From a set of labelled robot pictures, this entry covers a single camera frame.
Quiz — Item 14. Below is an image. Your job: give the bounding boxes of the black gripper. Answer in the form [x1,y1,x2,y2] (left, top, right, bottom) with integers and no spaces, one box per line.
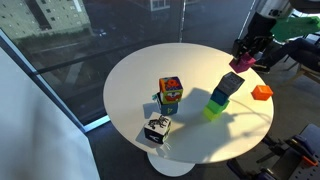
[231,12,278,63]

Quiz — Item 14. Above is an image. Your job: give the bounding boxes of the pink block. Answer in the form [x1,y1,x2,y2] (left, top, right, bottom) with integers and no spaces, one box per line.
[228,52,257,74]

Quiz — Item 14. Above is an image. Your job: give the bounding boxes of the grey block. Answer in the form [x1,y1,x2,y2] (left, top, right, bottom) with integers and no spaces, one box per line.
[216,71,246,97]

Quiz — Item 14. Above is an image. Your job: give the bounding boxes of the orange block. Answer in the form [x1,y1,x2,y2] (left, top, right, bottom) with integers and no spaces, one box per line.
[251,84,274,102]

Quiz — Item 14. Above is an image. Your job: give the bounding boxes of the blue block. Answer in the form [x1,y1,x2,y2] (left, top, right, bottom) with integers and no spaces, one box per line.
[210,88,230,107]

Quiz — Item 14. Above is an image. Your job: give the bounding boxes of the green block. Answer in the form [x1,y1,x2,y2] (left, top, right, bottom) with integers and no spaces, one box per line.
[206,98,231,115]

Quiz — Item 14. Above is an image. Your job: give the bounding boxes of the yellow-green block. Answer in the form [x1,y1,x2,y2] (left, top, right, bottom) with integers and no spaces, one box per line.
[202,105,223,122]

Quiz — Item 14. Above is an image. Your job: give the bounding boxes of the seated person dark trousers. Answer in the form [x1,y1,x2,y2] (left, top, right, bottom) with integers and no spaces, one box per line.
[251,37,320,75]

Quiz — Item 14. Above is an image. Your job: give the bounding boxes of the wooden chair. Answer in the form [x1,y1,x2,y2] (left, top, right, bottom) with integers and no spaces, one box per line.
[285,62,320,85]

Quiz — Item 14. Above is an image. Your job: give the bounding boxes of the colourful soft cube orange print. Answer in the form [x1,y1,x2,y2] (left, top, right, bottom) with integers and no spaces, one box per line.
[158,76,184,105]

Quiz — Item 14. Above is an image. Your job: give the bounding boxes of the blue soft cube white face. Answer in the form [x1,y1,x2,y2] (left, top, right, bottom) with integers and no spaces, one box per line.
[152,92,180,117]

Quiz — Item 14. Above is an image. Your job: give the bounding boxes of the blue spring clamp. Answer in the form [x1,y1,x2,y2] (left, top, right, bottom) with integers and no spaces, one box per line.
[287,133,316,158]

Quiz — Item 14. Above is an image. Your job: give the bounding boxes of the checkered zebra soft cube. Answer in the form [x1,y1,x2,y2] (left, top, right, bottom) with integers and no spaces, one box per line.
[143,111,173,145]

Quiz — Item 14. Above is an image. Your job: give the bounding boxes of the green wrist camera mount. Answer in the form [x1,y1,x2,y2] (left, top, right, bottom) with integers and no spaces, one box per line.
[270,15,320,43]

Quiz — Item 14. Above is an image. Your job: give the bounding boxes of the orange clamp handle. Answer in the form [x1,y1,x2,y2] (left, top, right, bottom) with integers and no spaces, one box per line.
[301,155,320,168]

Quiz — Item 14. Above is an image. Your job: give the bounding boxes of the white table pedestal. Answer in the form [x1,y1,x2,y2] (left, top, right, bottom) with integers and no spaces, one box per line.
[146,152,196,178]

